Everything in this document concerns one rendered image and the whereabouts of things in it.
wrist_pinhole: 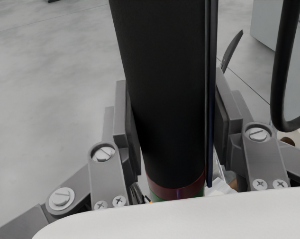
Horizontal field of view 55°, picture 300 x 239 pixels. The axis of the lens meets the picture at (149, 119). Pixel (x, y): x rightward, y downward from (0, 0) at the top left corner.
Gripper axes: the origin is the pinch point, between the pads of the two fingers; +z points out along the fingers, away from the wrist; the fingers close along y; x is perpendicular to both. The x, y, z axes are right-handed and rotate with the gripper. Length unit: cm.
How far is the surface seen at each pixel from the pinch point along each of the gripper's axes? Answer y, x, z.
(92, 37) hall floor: -79, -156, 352
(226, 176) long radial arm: 11.1, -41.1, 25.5
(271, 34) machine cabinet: 119, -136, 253
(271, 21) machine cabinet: 118, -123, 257
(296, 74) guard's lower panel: 71, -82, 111
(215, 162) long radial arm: 10, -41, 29
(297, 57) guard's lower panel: 71, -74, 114
